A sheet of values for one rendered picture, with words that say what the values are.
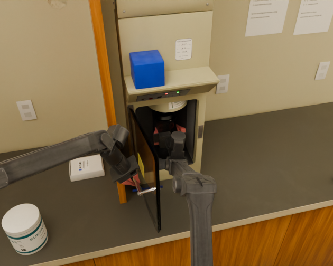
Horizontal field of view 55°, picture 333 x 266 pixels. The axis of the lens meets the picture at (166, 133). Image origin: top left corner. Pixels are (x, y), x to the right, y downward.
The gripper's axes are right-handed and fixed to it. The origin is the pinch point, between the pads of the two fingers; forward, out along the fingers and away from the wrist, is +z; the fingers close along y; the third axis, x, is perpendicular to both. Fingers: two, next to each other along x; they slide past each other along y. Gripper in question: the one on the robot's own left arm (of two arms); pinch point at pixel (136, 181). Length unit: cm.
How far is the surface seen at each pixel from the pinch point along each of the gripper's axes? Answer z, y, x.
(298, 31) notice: 24, -105, -56
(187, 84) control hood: -18.4, -33.5, -9.1
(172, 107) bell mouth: -3.0, -25.3, -22.3
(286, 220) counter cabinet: 63, -44, 10
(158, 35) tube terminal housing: -34, -34, -21
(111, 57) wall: -15, -14, -65
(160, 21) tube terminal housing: -38, -36, -21
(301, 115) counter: 70, -91, -44
